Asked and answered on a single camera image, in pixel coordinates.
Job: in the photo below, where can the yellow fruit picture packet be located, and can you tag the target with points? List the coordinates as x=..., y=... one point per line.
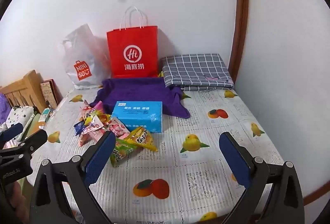
x=91, y=117

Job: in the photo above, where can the white plastic shopping bag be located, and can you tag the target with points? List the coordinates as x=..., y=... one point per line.
x=82, y=59

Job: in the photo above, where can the white pink snack packet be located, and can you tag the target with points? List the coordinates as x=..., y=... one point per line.
x=117, y=127

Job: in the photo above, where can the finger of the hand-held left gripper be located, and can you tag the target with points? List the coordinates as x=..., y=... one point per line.
x=11, y=132
x=33, y=141

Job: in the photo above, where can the small blue snack packet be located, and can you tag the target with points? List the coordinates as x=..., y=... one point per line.
x=78, y=127

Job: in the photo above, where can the wooden headboard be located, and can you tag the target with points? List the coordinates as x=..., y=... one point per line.
x=23, y=87

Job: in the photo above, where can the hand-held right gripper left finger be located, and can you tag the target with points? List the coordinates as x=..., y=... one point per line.
x=100, y=159

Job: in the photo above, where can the small teal box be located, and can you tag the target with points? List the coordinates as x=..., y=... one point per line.
x=45, y=114

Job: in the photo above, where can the green snack packet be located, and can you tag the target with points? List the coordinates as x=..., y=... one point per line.
x=122, y=151

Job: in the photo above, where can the blue tissue pack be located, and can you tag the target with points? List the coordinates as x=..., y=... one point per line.
x=139, y=115

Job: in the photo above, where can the yellow plastic packet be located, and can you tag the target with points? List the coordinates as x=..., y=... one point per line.
x=160, y=74

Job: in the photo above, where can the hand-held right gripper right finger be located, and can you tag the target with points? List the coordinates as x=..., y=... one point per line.
x=234, y=162

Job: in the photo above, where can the white dotted cloth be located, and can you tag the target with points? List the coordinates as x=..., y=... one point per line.
x=20, y=115

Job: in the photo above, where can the pale pink snack packet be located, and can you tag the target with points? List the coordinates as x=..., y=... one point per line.
x=86, y=137

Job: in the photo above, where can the red white snack packet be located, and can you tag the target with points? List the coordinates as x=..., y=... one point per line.
x=85, y=110

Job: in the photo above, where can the patterned brown box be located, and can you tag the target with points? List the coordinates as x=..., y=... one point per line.
x=50, y=95

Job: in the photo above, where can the yellow snack packet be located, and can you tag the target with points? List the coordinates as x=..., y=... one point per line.
x=141, y=139

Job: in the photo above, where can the red paper bag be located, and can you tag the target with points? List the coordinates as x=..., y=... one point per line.
x=131, y=41

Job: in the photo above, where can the purple towel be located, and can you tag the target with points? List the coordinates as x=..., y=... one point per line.
x=134, y=90

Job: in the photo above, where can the brown wooden door frame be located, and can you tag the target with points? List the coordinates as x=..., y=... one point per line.
x=239, y=7

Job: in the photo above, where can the grey checked folded cloth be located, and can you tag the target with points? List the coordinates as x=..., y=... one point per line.
x=196, y=69

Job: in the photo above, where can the purple fluffy cloth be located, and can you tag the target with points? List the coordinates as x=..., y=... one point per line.
x=4, y=108

